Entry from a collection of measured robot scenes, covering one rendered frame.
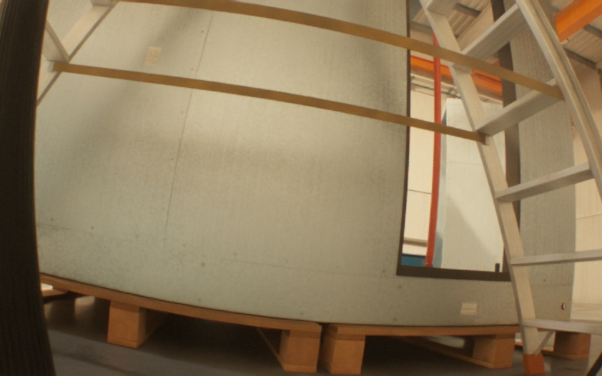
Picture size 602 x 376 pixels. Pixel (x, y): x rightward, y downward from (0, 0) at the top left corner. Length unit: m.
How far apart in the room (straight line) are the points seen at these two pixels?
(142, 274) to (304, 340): 0.57
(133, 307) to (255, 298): 0.41
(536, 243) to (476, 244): 3.99
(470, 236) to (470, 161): 1.04
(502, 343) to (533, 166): 0.80
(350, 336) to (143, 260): 0.72
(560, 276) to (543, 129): 0.69
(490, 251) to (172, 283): 4.97
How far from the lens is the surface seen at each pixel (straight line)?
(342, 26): 0.87
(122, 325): 1.38
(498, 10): 2.35
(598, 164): 1.16
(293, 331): 1.36
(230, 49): 1.63
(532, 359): 1.61
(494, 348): 1.70
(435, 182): 1.73
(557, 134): 2.17
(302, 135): 1.52
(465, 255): 5.84
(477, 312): 1.74
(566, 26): 11.16
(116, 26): 1.75
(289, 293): 1.45
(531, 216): 1.93
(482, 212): 5.97
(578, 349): 2.06
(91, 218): 1.51
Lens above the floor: 0.30
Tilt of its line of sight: 12 degrees up
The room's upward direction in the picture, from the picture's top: 7 degrees clockwise
